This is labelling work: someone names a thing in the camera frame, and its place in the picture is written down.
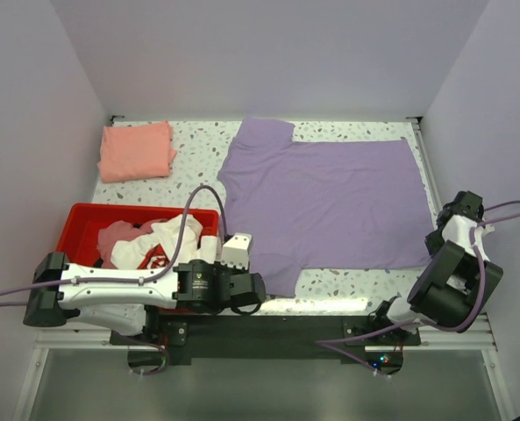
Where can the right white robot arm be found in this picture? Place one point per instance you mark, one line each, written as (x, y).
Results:
(460, 278)

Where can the red plastic tray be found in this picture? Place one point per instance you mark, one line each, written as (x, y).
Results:
(80, 234)

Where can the white and red t shirt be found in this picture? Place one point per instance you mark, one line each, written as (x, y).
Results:
(182, 242)

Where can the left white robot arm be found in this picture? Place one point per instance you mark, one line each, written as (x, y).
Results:
(119, 300)

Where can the purple t shirt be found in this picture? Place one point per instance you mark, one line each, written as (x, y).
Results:
(308, 205)

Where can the dusty pink t shirt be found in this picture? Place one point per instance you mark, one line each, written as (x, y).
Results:
(124, 246)

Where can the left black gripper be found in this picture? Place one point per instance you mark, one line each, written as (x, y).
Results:
(220, 268)

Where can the aluminium frame rail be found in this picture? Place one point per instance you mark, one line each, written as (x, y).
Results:
(77, 336)

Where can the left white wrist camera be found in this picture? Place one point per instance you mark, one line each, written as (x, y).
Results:
(235, 252)

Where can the folded salmon pink t shirt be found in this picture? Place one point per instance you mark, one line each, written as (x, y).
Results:
(137, 152)

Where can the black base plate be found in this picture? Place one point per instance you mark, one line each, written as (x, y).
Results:
(245, 337)

